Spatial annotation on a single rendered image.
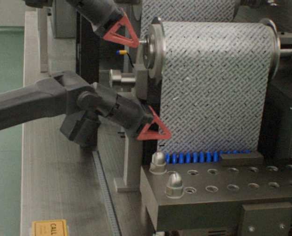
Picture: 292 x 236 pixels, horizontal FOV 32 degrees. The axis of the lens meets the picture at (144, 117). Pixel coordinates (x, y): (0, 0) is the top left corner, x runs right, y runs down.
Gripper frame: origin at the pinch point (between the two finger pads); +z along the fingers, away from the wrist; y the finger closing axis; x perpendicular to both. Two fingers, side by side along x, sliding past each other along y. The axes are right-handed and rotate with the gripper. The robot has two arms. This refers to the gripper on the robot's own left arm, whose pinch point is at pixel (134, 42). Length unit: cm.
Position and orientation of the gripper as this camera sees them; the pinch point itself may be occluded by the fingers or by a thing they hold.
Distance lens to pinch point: 110.7
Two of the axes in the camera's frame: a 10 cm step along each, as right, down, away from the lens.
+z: 7.1, 5.8, 4.0
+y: 1.7, 4.1, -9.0
